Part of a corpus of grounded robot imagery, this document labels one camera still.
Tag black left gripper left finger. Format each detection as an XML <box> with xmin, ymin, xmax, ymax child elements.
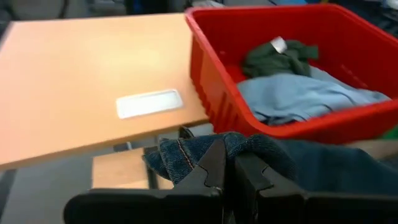
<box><xmin>63</xmin><ymin>139</ymin><xmax>227</xmax><ymax>224</ymax></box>

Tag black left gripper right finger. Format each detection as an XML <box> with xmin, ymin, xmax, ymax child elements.
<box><xmin>233</xmin><ymin>152</ymin><xmax>398</xmax><ymax>224</ymax></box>

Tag dark blue jeans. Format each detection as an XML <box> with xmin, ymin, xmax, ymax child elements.
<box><xmin>142</xmin><ymin>131</ymin><xmax>398</xmax><ymax>197</ymax></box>

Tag light blue jeans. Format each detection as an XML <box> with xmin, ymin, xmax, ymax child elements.
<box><xmin>236</xmin><ymin>67</ymin><xmax>391</xmax><ymax>126</ymax></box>

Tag red plastic laundry bin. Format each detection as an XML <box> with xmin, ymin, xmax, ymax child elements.
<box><xmin>185</xmin><ymin>3</ymin><xmax>398</xmax><ymax>146</ymax></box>

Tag white label strip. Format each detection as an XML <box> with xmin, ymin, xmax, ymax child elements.
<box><xmin>116</xmin><ymin>89</ymin><xmax>184</xmax><ymax>120</ymax></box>

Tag green table mat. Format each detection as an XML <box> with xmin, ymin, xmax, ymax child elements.
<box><xmin>381</xmin><ymin>126</ymin><xmax>398</xmax><ymax>140</ymax></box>

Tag light wooden desk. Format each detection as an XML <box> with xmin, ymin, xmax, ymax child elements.
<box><xmin>0</xmin><ymin>12</ymin><xmax>210</xmax><ymax>170</ymax></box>

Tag dark green garment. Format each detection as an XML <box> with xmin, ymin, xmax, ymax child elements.
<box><xmin>241</xmin><ymin>36</ymin><xmax>320</xmax><ymax>78</ymax></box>

